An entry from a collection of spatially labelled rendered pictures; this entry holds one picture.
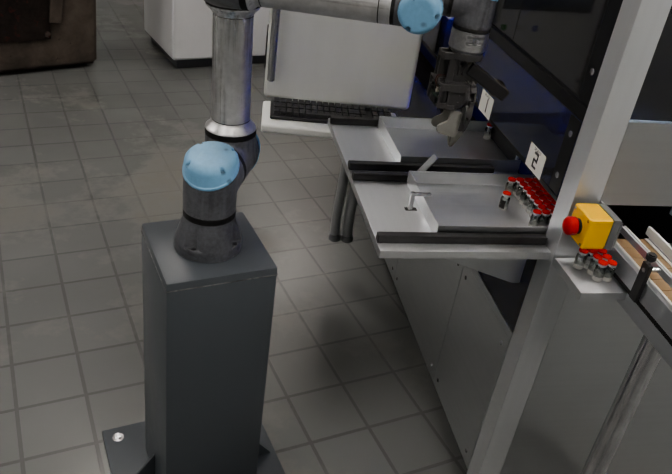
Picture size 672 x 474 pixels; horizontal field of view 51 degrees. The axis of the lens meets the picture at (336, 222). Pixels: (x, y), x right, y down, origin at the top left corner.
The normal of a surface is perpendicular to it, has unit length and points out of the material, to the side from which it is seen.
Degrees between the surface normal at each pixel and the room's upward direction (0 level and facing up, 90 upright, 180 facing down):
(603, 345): 90
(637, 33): 90
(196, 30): 90
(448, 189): 0
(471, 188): 0
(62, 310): 0
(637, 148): 90
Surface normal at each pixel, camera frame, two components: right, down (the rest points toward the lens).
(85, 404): 0.12, -0.85
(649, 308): -0.98, -0.02
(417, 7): -0.18, 0.49
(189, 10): 0.49, 0.51
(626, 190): 0.17, 0.53
